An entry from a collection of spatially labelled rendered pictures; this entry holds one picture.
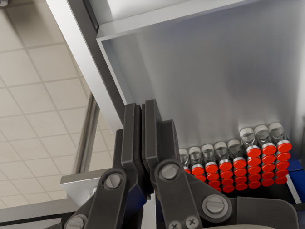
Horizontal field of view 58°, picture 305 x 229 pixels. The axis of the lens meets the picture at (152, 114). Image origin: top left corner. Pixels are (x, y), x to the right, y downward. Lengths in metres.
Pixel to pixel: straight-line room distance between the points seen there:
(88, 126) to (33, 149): 1.10
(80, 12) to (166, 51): 0.11
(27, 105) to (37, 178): 0.73
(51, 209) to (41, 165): 1.40
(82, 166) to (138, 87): 0.46
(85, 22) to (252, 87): 0.24
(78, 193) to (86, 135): 0.31
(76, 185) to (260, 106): 0.38
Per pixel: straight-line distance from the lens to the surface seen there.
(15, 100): 1.71
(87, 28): 0.33
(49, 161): 2.05
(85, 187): 0.59
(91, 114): 0.95
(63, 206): 0.70
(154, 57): 0.36
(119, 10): 0.34
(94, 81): 0.39
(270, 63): 0.40
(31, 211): 0.75
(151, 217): 0.48
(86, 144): 0.86
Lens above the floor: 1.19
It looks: 47 degrees down
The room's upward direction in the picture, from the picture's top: 178 degrees clockwise
